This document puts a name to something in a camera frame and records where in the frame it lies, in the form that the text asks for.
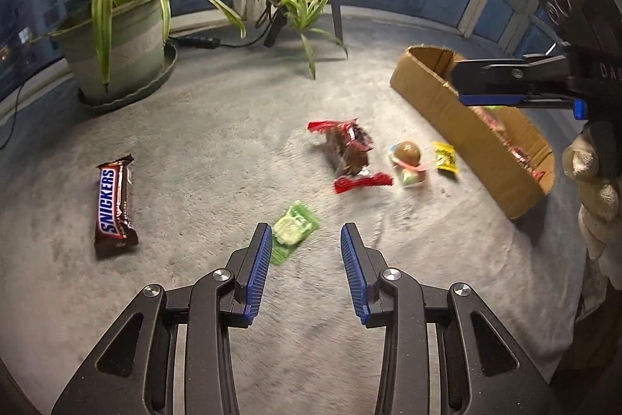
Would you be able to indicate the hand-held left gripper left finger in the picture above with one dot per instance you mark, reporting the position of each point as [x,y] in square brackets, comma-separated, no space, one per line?
[257,269]

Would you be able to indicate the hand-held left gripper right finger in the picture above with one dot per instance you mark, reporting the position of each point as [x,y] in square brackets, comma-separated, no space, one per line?
[354,274]

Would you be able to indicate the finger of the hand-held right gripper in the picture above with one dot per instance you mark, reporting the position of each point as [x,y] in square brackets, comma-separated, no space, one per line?
[491,77]
[495,99]

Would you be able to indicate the cardboard box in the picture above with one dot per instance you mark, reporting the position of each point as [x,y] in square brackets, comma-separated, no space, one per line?
[486,142]

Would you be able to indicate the green packet with round picture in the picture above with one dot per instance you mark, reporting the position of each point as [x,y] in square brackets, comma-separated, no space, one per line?
[291,230]

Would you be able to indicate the small red clear snack packet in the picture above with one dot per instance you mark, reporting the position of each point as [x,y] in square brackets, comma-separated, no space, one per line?
[527,160]

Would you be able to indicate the brown chocolate bar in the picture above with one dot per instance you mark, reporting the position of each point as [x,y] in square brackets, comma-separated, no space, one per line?
[115,206]

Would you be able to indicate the person's right hand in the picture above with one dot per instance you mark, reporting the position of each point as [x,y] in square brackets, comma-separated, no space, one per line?
[600,191]

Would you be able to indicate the yellow candy packet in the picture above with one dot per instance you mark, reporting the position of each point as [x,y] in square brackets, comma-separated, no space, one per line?
[445,158]

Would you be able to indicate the burger gummy candy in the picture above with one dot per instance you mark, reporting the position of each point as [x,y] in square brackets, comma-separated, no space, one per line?
[408,155]

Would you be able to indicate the large red clear snack packet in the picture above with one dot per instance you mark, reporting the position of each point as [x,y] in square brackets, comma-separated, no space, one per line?
[352,150]

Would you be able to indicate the small spider plantlet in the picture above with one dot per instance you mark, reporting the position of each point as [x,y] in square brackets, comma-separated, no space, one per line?
[303,6]

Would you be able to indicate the green pot saucer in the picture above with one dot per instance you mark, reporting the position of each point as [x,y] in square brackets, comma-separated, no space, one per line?
[155,82]

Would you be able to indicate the green plant pot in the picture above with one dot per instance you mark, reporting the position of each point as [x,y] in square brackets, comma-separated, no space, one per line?
[131,45]

